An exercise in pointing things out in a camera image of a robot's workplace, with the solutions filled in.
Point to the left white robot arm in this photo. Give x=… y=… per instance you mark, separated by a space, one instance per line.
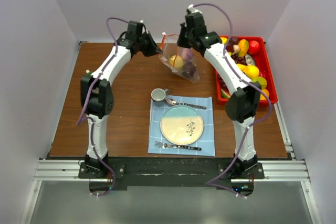
x=96 y=95

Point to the beige and teal plate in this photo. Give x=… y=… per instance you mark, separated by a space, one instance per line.
x=181 y=125

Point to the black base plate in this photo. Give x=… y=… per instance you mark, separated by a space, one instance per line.
x=165 y=171

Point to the clear zip top bag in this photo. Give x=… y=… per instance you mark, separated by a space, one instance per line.
x=169 y=47

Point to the yellow star fruit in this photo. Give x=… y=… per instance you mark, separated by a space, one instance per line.
x=261 y=80

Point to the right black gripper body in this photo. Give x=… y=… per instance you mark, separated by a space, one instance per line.
x=184 y=38

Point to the dark red mango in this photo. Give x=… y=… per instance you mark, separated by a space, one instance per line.
x=188 y=70

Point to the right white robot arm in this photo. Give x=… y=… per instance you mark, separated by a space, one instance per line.
x=244 y=94

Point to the metal fork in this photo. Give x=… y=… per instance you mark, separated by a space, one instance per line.
x=166 y=145

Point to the yellow lemon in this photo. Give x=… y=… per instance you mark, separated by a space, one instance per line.
x=251 y=71

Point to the aluminium frame rail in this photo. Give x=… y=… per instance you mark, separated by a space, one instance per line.
x=274 y=171

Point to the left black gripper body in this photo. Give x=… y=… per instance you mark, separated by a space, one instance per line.
x=142 y=41

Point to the orange yellow mango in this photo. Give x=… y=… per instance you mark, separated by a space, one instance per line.
x=244 y=46

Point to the metal spoon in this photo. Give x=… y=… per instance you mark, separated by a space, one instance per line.
x=172 y=102

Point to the yellow bell pepper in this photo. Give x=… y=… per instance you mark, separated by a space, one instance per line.
x=176 y=61

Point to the blue checked placemat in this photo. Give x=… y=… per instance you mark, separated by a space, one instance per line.
x=206 y=142

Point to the red apple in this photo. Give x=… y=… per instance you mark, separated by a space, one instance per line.
x=254 y=47

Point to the grey mug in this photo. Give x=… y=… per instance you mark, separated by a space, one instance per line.
x=158 y=96

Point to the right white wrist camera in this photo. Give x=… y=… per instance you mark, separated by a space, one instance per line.
x=191 y=9

